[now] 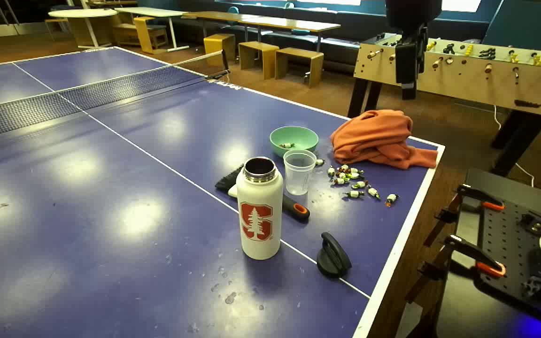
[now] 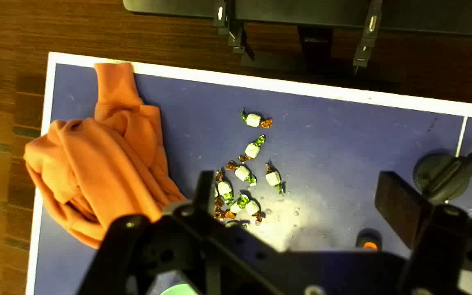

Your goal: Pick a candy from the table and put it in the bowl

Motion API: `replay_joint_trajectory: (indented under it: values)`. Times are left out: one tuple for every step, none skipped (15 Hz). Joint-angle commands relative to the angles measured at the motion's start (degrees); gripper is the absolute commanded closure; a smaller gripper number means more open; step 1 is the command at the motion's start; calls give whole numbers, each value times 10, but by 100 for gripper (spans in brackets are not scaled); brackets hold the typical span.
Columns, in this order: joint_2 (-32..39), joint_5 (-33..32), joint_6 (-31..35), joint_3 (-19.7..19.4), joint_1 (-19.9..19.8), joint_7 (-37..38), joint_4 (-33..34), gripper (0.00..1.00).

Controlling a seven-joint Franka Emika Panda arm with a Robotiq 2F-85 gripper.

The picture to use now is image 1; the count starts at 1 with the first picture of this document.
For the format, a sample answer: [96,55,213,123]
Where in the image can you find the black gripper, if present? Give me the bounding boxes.
[395,25,433,102]

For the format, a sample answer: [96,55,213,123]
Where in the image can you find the green plastic bowl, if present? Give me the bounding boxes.
[267,125,322,160]

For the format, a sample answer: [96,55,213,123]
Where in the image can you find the orange cloth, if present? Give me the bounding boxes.
[329,110,440,174]

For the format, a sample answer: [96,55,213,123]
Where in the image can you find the wooden foosball table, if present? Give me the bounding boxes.
[346,33,541,179]

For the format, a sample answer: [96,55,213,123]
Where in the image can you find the wooden bench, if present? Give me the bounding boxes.
[275,48,327,89]
[237,40,282,82]

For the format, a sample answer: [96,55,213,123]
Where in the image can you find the black clamp with orange tip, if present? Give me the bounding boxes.
[457,183,510,217]
[444,234,510,282]

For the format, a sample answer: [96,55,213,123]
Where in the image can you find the clear plastic cup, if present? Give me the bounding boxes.
[282,149,318,200]

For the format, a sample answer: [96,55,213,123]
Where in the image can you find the long wooden table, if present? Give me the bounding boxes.
[181,10,344,53]

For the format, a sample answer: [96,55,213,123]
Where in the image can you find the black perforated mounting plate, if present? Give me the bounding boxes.
[434,168,541,338]

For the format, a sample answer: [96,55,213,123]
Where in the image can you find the black wedge shaped object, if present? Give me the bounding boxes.
[316,232,354,281]

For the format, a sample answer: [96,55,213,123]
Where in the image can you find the yellow box stool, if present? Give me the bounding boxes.
[202,33,239,63]

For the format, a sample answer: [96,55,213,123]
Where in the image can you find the white bottle with red logo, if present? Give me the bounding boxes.
[235,155,286,264]

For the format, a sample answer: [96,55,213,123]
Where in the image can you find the black flat object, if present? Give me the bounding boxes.
[213,164,247,196]

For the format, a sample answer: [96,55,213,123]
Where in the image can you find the white rectangular table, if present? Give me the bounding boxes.
[115,6,188,53]

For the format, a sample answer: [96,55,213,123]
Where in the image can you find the black table tennis net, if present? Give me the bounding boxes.
[0,48,233,144]

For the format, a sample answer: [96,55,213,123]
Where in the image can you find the round white table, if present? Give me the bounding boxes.
[47,8,121,50]

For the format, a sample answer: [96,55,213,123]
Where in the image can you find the white cable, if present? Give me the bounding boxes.
[491,104,538,190]

